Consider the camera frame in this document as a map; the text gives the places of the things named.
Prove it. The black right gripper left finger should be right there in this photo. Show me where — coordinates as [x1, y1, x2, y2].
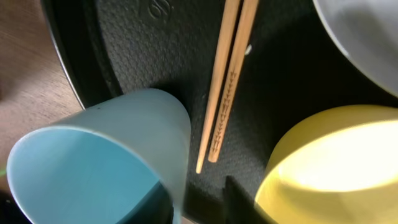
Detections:
[118, 182, 174, 224]

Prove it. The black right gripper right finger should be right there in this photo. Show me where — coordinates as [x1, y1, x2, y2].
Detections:
[223, 175, 269, 224]

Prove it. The blue plastic cup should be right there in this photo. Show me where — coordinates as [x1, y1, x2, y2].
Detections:
[6, 89, 191, 223]

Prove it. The yellow bowl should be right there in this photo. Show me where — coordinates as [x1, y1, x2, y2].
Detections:
[254, 105, 397, 223]

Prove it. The wooden chopstick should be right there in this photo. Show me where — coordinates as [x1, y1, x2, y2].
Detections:
[208, 0, 259, 162]
[195, 0, 241, 174]

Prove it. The round black tray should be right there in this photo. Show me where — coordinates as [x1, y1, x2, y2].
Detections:
[42, 0, 397, 223]

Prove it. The grey round plate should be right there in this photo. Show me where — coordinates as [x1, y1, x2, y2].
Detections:
[313, 0, 397, 96]

